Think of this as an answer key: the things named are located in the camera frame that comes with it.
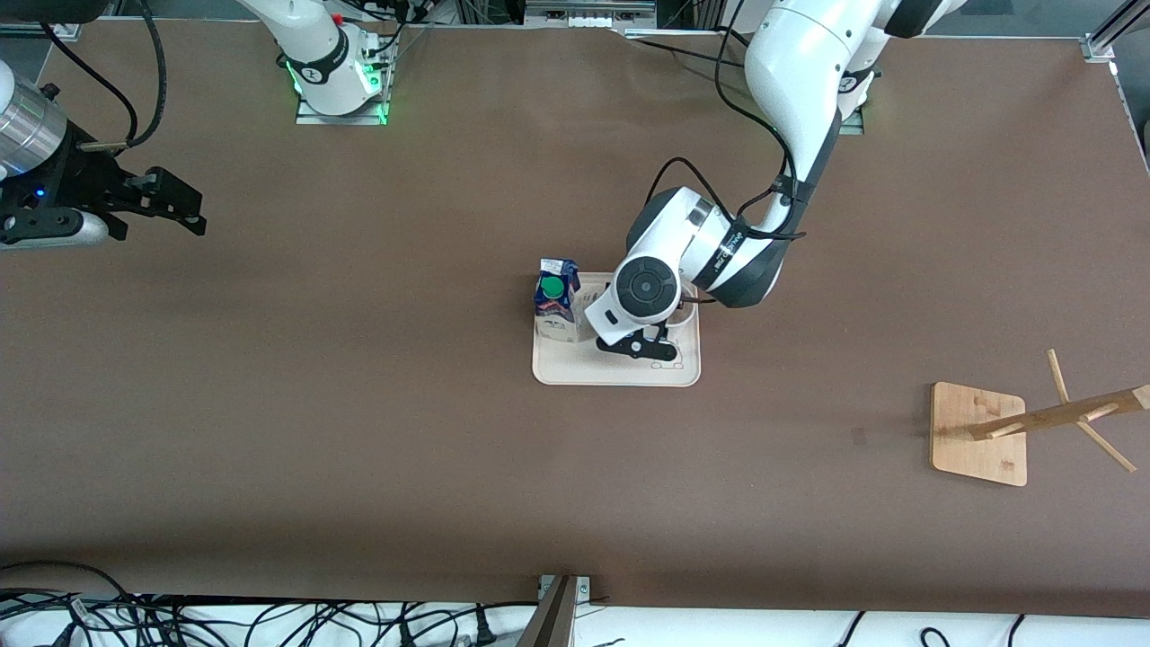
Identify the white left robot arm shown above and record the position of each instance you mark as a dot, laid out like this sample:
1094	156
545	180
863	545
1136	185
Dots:
800	63

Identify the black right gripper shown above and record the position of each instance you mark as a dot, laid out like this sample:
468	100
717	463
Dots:
79	182

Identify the white tray with bear print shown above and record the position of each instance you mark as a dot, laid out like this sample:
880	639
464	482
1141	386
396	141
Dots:
611	370

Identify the aluminium arm base plate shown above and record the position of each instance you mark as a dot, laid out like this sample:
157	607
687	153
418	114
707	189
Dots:
341	117
853	121

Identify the blue white milk carton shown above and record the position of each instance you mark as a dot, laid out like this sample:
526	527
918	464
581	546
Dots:
557	314

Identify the grey power strip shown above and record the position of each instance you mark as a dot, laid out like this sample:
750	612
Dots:
588	13

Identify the wooden mug rack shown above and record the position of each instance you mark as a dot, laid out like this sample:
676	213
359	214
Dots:
979	440

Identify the aluminium frame post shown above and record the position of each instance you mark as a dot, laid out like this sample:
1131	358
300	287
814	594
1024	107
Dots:
552	620
1114	27

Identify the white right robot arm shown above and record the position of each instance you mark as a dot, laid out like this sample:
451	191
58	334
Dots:
314	45

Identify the white covered table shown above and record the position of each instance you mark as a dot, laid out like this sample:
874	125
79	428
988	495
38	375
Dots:
719	629

